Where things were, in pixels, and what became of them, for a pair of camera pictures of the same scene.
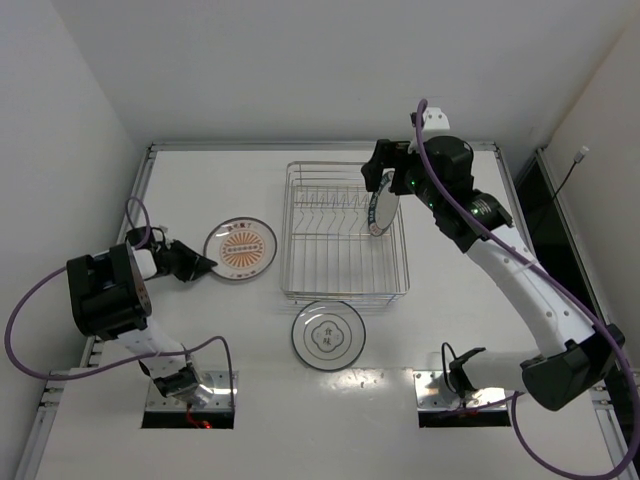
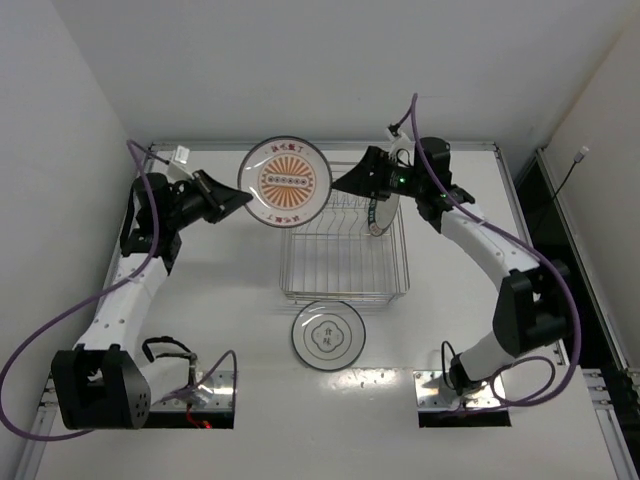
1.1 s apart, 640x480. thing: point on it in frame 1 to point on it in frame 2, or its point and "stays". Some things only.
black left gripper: [175, 259] to [210, 192]
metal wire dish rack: [328, 253] stays
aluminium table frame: [304, 327] stays
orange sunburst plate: [242, 248] to [289, 180]
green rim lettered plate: [384, 207] stays
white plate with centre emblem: [328, 335] stays
